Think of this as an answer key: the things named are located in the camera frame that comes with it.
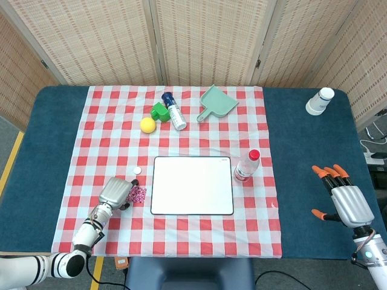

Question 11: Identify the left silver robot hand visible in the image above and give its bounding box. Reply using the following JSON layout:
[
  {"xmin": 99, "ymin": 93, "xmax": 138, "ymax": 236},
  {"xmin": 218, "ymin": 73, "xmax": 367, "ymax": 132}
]
[{"xmin": 98, "ymin": 176, "xmax": 140, "ymax": 211}]

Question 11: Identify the right orange-tipped robot hand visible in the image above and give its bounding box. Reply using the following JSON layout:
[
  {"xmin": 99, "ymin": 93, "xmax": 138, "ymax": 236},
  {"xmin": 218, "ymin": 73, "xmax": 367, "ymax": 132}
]
[{"xmin": 311, "ymin": 164, "xmax": 376, "ymax": 229}]

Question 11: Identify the white power strip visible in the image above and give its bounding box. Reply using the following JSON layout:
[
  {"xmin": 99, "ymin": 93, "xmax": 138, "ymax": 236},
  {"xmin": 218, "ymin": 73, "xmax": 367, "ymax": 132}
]
[{"xmin": 364, "ymin": 152, "xmax": 387, "ymax": 166}]

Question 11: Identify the dark blue table cover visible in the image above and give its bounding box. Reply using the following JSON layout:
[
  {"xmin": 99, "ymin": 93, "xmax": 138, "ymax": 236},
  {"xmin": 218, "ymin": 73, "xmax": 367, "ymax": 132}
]
[{"xmin": 0, "ymin": 85, "xmax": 387, "ymax": 261}]

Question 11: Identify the yellow ball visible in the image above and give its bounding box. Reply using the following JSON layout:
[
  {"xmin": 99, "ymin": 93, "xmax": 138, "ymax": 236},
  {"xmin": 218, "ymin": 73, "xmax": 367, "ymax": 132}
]
[{"xmin": 140, "ymin": 117, "xmax": 157, "ymax": 134}]

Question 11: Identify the white board black rim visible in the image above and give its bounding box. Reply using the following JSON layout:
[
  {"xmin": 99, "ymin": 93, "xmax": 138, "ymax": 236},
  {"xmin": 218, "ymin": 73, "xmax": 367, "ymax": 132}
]
[{"xmin": 150, "ymin": 156, "xmax": 235, "ymax": 216}]

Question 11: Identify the green toy block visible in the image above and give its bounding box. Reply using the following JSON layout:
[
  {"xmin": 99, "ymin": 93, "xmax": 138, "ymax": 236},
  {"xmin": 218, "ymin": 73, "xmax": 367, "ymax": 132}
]
[{"xmin": 150, "ymin": 102, "xmax": 170, "ymax": 123}]

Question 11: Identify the white can blue cap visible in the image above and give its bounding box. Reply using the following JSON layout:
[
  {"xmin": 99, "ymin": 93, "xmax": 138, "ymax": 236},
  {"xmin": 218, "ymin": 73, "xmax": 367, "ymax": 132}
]
[{"xmin": 161, "ymin": 91, "xmax": 187, "ymax": 131}]

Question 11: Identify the blue chair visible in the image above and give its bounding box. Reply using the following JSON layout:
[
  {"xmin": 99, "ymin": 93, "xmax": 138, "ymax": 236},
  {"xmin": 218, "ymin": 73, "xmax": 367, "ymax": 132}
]
[{"xmin": 124, "ymin": 256, "xmax": 256, "ymax": 290}]

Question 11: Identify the white paper cup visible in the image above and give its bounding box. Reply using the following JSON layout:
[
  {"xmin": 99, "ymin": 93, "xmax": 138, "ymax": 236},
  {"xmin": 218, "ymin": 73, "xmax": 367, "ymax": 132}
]
[{"xmin": 305, "ymin": 87, "xmax": 336, "ymax": 116}]

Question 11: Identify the red white checkered tablecloth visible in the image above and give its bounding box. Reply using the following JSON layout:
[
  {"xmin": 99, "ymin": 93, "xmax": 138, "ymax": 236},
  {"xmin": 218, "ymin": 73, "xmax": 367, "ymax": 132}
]
[{"xmin": 51, "ymin": 85, "xmax": 284, "ymax": 259}]

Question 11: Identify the clear bottle red cap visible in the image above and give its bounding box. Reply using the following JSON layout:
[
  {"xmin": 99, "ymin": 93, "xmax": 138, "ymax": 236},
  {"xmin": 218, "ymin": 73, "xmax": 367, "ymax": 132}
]
[{"xmin": 233, "ymin": 149, "xmax": 261, "ymax": 183}]

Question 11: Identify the pale green dustpan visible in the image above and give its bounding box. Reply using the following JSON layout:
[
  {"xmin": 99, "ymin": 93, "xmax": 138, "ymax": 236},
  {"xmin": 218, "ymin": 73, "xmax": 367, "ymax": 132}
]
[{"xmin": 197, "ymin": 84, "xmax": 239, "ymax": 123}]

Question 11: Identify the woven folding screen panel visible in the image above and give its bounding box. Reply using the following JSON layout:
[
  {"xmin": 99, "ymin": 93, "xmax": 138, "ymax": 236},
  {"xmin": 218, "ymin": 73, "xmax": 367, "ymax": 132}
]
[
  {"xmin": 0, "ymin": 0, "xmax": 166, "ymax": 87},
  {"xmin": 149, "ymin": 0, "xmax": 278, "ymax": 87},
  {"xmin": 0, "ymin": 5, "xmax": 58, "ymax": 131},
  {"xmin": 305, "ymin": 0, "xmax": 387, "ymax": 131},
  {"xmin": 250, "ymin": 0, "xmax": 363, "ymax": 88}
]

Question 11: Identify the black floor cable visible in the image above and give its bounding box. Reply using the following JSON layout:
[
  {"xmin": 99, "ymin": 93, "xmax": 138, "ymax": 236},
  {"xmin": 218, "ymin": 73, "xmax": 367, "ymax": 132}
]
[{"xmin": 255, "ymin": 269, "xmax": 306, "ymax": 290}]

